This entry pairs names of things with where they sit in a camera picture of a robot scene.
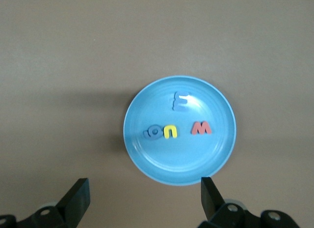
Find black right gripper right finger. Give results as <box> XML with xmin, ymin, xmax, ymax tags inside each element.
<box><xmin>198</xmin><ymin>176</ymin><xmax>302</xmax><ymax>228</ymax></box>

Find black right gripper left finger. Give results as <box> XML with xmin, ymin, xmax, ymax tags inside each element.
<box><xmin>0</xmin><ymin>178</ymin><xmax>91</xmax><ymax>228</ymax></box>

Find red foam letter w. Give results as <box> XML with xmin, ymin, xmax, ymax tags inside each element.
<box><xmin>190</xmin><ymin>121</ymin><xmax>212</xmax><ymax>136</ymax></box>

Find yellow foam letter u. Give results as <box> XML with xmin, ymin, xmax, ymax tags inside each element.
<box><xmin>163</xmin><ymin>124</ymin><xmax>178</xmax><ymax>140</ymax></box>

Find blue foam letter g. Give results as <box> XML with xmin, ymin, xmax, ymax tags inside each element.
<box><xmin>143</xmin><ymin>124</ymin><xmax>164</xmax><ymax>142</ymax></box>

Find blue foam letter m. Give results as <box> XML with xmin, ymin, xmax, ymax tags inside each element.
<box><xmin>171</xmin><ymin>91</ymin><xmax>191</xmax><ymax>113</ymax></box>

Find blue plate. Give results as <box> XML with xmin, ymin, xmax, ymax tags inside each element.
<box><xmin>123</xmin><ymin>75</ymin><xmax>237</xmax><ymax>187</ymax></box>

